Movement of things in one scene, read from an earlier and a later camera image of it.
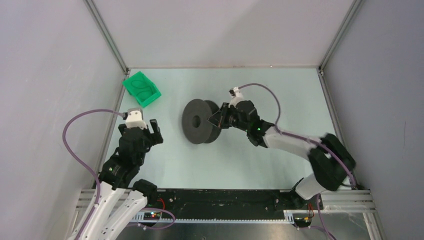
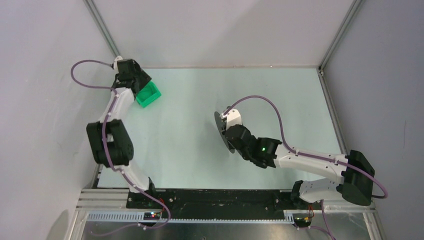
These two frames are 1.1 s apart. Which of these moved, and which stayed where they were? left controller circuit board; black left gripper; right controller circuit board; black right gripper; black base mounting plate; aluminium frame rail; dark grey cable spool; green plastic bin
Moved: black left gripper; dark grey cable spool; black right gripper
Stayed: black base mounting plate; green plastic bin; right controller circuit board; aluminium frame rail; left controller circuit board
